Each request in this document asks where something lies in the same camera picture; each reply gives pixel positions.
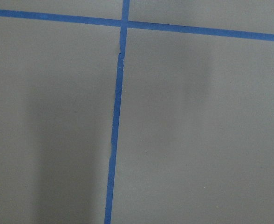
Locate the brown paper table cover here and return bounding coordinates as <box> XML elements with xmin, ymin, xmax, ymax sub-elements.
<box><xmin>0</xmin><ymin>0</ymin><xmax>274</xmax><ymax>224</ymax></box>

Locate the crossing blue tape line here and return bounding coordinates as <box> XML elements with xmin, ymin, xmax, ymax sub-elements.
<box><xmin>104</xmin><ymin>0</ymin><xmax>130</xmax><ymax>224</ymax></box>

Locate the long blue tape line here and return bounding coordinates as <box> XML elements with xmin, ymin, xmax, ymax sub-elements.
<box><xmin>0</xmin><ymin>9</ymin><xmax>274</xmax><ymax>42</ymax></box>

